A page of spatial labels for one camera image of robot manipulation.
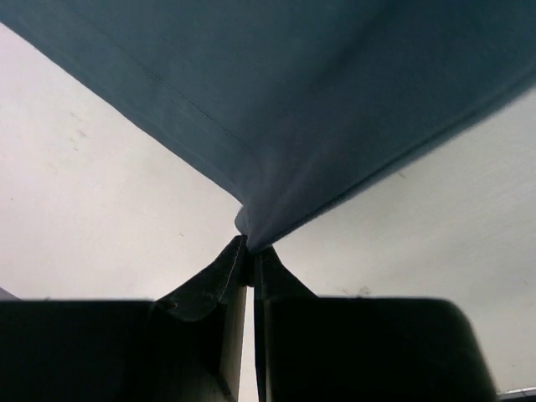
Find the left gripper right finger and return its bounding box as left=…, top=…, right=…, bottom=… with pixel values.
left=254, top=248, right=497, bottom=401

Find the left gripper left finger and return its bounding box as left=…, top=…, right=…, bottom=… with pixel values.
left=1, top=236, right=246, bottom=401

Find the blue t shirt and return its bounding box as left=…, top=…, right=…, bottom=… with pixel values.
left=1, top=1, right=535, bottom=251

